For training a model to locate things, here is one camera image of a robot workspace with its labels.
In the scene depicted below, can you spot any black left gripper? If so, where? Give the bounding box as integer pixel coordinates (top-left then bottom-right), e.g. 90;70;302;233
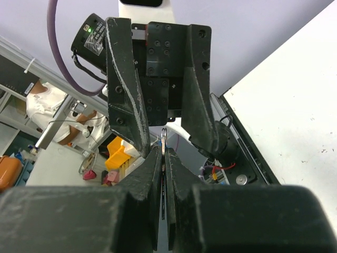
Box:
105;17;219;158

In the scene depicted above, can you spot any person in white shirt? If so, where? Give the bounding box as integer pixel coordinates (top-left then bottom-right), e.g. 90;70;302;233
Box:
26;80;106;145

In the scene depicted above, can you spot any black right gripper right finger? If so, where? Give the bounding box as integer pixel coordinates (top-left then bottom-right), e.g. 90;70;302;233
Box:
165;148;336;252

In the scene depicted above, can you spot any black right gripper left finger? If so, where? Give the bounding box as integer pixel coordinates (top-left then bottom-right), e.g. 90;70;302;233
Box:
1;147;162;252

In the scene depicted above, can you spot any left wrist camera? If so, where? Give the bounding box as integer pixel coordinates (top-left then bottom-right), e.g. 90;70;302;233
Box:
120;0;163;7

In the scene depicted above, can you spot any orange container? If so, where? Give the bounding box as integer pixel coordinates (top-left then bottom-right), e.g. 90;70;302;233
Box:
0;155;23;193

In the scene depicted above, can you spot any aluminium frame rail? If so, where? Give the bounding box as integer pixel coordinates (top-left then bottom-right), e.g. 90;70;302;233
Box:
210;93;239;149

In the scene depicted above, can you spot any yellow storage bin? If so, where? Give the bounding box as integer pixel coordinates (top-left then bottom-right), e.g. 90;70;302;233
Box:
105;137;131;176

